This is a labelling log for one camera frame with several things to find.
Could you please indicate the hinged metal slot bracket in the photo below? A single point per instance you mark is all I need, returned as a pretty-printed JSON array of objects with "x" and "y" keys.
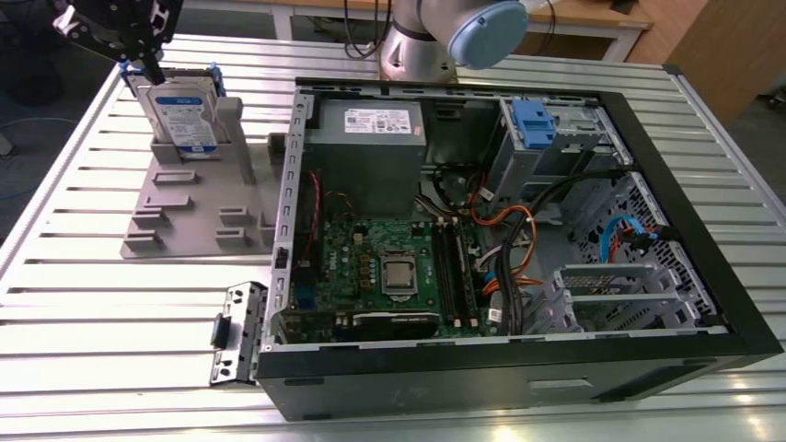
[{"x": 242, "y": 331}]

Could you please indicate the black open PC case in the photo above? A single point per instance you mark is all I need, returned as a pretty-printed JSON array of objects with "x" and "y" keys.
[{"x": 430, "y": 368}]

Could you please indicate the metal disk bay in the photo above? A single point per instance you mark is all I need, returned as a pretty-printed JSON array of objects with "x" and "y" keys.
[{"x": 614, "y": 299}]

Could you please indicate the hard disk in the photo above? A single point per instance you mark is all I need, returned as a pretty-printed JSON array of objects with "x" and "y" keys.
[{"x": 180, "y": 115}]

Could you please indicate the wooden cabinet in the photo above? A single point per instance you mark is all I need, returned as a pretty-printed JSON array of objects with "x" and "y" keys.
[{"x": 725, "y": 55}]

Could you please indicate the silver CPU in socket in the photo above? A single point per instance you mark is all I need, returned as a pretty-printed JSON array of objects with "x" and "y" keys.
[{"x": 399, "y": 275}]

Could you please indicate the green motherboard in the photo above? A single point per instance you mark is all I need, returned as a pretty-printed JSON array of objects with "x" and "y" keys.
[{"x": 380, "y": 235}]

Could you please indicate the black RAM stick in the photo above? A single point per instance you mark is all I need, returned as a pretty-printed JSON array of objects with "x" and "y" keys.
[{"x": 466, "y": 271}]

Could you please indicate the grey power supply unit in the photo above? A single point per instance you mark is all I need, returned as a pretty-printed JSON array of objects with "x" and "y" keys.
[{"x": 368, "y": 170}]

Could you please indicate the black graphics card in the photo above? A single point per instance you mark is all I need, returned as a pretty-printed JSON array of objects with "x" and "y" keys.
[{"x": 392, "y": 324}]

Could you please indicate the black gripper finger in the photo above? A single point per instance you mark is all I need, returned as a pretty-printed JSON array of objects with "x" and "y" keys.
[
  {"x": 168, "y": 32},
  {"x": 111, "y": 46}
]

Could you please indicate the wooden desk white frame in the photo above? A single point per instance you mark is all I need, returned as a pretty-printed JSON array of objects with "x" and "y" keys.
[{"x": 607, "y": 14}]

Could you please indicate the grey parts rack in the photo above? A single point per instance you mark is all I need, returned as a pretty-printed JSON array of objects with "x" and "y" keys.
[{"x": 196, "y": 221}]

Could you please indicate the metal optical drive cage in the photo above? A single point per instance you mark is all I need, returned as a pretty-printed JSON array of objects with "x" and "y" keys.
[{"x": 528, "y": 170}]

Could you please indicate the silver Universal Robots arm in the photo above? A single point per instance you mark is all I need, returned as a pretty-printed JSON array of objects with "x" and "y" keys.
[{"x": 423, "y": 60}]

